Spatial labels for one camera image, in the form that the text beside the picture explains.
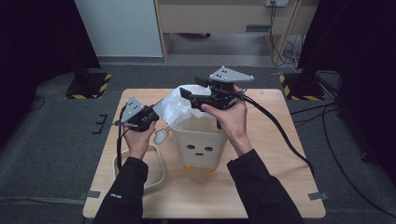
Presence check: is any black curtain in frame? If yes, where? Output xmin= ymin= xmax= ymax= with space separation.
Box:
xmin=297 ymin=0 xmax=396 ymax=185
xmin=0 ymin=0 xmax=101 ymax=147

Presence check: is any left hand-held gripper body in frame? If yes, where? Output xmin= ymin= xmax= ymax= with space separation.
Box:
xmin=120 ymin=95 xmax=161 ymax=133

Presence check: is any long black floor cable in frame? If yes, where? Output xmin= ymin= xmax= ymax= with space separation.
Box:
xmin=321 ymin=104 xmax=396 ymax=218

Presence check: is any left hand-held gripper cable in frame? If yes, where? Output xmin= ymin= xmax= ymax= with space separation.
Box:
xmin=115 ymin=105 xmax=132 ymax=172

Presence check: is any right hand-held gripper cable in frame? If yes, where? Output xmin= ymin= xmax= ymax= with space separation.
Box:
xmin=236 ymin=88 xmax=316 ymax=178

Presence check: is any short black floor cable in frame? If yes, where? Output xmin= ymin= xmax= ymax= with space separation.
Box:
xmin=29 ymin=96 xmax=46 ymax=113

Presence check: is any person's left hand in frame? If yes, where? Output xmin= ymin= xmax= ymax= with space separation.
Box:
xmin=123 ymin=121 xmax=157 ymax=161

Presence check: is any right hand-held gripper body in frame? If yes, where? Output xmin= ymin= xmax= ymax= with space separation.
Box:
xmin=190 ymin=65 xmax=255 ymax=111

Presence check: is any black desk cable bundle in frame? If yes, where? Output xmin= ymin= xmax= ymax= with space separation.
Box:
xmin=269 ymin=3 xmax=304 ymax=68

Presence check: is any grey tape strip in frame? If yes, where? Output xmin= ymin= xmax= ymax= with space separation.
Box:
xmin=307 ymin=191 xmax=330 ymax=201
xmin=78 ymin=190 xmax=101 ymax=200

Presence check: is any light wooden desk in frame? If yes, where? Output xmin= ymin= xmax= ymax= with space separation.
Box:
xmin=153 ymin=0 xmax=320 ymax=63

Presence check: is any grey power socket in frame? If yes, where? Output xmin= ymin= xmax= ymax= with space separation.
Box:
xmin=264 ymin=0 xmax=290 ymax=7

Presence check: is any person's right hand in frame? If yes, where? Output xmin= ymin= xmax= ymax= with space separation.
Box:
xmin=200 ymin=86 xmax=253 ymax=157

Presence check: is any translucent trash bag blue edge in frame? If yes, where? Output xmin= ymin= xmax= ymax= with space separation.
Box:
xmin=152 ymin=84 xmax=219 ymax=127

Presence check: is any cream trash bin with face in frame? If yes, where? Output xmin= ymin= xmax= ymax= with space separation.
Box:
xmin=153 ymin=116 xmax=230 ymax=173

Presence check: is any black stand base striped tape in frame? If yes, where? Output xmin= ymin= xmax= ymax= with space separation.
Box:
xmin=64 ymin=72 xmax=112 ymax=101
xmin=278 ymin=73 xmax=326 ymax=102

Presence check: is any hand-held gripper cable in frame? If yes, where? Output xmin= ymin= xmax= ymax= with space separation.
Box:
xmin=236 ymin=88 xmax=316 ymax=178
xmin=115 ymin=105 xmax=132 ymax=172

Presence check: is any cream bin rim ring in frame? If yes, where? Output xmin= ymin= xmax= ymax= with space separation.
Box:
xmin=111 ymin=143 xmax=166 ymax=191

